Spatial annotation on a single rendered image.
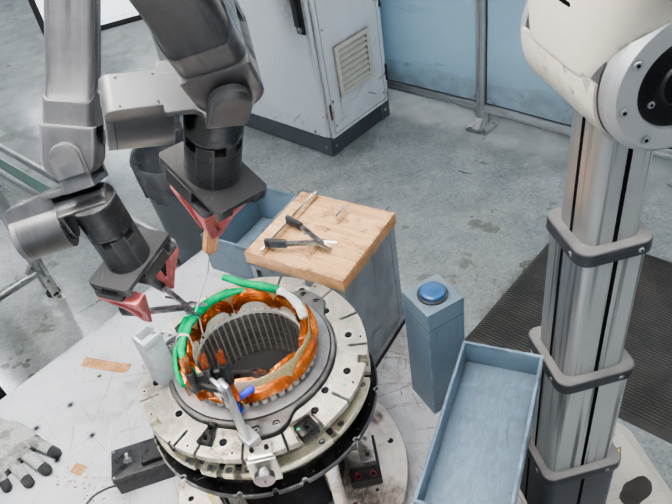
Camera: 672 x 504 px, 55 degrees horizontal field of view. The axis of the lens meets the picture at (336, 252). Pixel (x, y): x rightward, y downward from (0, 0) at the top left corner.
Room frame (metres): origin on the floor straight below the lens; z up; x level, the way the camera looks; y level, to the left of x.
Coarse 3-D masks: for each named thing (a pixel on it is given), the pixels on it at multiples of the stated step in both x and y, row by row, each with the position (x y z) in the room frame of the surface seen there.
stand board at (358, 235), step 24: (312, 216) 0.94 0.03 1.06; (360, 216) 0.91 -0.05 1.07; (384, 216) 0.90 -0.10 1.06; (288, 240) 0.88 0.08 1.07; (336, 240) 0.86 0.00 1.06; (360, 240) 0.85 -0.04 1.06; (264, 264) 0.85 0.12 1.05; (288, 264) 0.82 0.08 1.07; (312, 264) 0.81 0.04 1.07; (336, 264) 0.80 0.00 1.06; (360, 264) 0.80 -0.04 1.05; (336, 288) 0.76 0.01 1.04
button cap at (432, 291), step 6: (432, 282) 0.73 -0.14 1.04; (438, 282) 0.73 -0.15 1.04; (420, 288) 0.73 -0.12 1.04; (426, 288) 0.72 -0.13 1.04; (432, 288) 0.72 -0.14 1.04; (438, 288) 0.72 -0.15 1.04; (444, 288) 0.72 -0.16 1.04; (420, 294) 0.72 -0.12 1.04; (426, 294) 0.71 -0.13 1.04; (432, 294) 0.71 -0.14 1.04; (438, 294) 0.71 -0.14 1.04; (444, 294) 0.71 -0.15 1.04; (426, 300) 0.70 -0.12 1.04; (432, 300) 0.70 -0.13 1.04; (438, 300) 0.70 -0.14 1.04
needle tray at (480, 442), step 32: (480, 352) 0.57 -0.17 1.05; (512, 352) 0.55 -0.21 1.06; (480, 384) 0.54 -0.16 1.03; (512, 384) 0.53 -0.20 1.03; (448, 416) 0.50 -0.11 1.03; (480, 416) 0.49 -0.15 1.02; (512, 416) 0.48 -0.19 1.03; (448, 448) 0.45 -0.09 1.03; (480, 448) 0.44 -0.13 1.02; (512, 448) 0.44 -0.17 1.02; (448, 480) 0.41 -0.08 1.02; (480, 480) 0.40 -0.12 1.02; (512, 480) 0.39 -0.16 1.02
